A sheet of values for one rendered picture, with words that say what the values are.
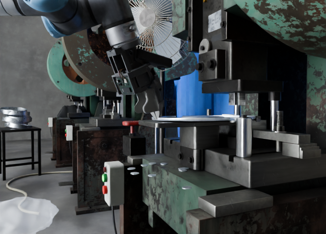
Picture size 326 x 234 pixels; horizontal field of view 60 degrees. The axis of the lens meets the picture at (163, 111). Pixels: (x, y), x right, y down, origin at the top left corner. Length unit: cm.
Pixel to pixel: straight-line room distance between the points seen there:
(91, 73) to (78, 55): 15
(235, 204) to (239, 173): 11
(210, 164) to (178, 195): 12
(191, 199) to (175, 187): 8
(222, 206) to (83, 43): 170
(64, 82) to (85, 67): 172
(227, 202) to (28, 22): 719
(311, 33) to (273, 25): 6
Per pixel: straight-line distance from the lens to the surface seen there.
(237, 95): 86
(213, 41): 87
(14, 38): 745
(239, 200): 58
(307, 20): 52
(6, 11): 61
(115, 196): 97
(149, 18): 161
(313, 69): 93
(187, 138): 79
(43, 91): 730
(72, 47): 206
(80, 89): 378
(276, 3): 50
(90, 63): 206
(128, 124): 104
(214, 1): 90
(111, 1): 67
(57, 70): 376
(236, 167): 67
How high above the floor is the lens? 83
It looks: 2 degrees down
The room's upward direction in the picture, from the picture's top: straight up
